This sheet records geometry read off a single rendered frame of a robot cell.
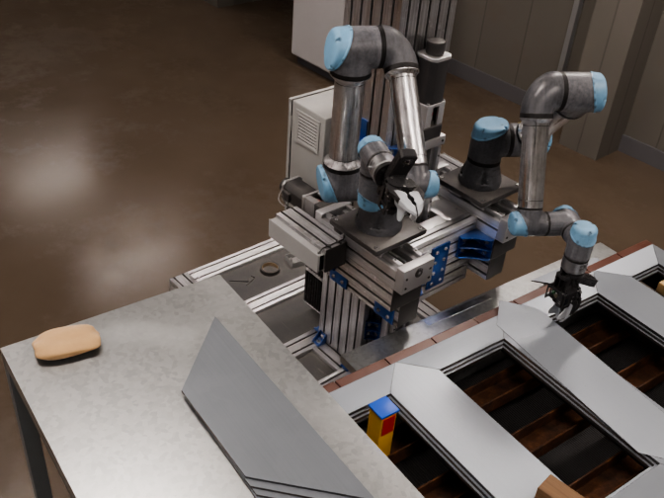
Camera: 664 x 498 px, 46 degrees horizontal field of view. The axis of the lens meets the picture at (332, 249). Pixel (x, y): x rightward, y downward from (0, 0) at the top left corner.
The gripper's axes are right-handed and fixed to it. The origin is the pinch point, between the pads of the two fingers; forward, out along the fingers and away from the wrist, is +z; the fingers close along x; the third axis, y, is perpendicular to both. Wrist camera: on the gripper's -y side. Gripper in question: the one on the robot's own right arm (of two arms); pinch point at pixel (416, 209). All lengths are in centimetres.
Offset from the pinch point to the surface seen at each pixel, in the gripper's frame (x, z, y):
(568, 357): -67, -6, 53
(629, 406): -74, 16, 52
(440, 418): -20, 10, 59
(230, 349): 37, -2, 44
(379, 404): -4, 6, 57
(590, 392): -66, 9, 53
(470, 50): -221, -400, 94
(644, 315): -102, -19, 48
